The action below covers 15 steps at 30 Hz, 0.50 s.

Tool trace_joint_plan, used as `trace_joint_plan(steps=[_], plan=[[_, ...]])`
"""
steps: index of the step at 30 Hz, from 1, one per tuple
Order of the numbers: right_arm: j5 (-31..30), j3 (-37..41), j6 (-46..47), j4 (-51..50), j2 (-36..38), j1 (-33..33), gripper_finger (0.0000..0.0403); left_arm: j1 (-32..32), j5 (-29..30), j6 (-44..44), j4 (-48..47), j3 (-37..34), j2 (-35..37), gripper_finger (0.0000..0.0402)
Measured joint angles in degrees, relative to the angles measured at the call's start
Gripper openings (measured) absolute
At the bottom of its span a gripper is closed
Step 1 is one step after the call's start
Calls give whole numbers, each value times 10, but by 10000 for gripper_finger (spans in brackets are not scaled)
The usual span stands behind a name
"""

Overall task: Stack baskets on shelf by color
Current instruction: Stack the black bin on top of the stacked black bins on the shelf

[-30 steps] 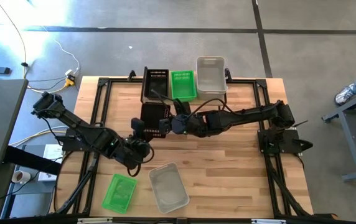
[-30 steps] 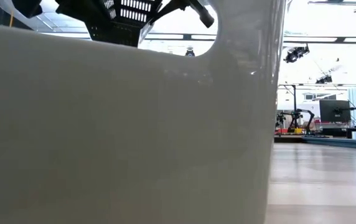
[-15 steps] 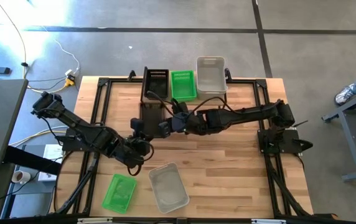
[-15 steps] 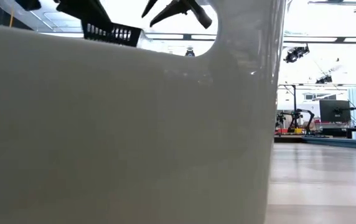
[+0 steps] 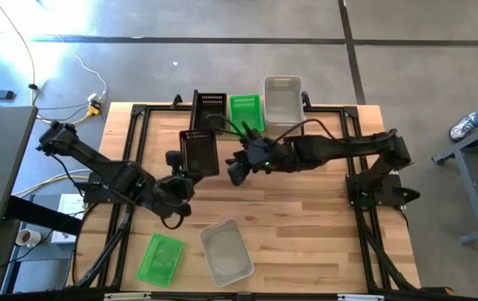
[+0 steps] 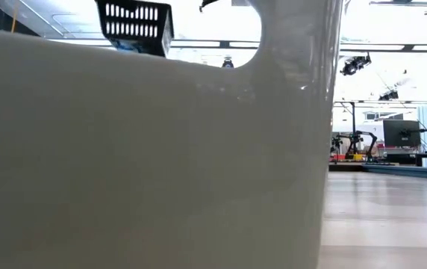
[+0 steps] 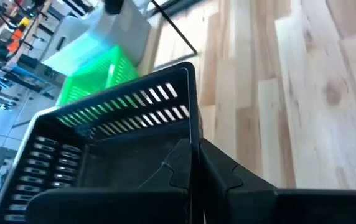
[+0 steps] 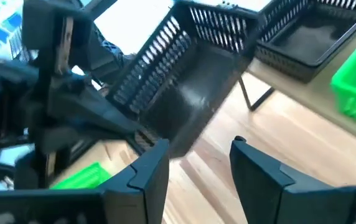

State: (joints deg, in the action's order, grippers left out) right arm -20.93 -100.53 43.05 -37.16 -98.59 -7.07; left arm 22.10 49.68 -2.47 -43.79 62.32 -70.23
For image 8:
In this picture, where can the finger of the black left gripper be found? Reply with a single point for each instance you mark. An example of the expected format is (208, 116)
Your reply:
(103, 121)
(106, 62)

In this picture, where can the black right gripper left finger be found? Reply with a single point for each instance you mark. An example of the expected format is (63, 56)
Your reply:
(147, 186)

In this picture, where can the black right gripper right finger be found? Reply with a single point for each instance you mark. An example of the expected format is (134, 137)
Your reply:
(259, 186)

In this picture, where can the black plastic basket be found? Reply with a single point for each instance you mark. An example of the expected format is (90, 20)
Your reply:
(315, 37)
(190, 93)

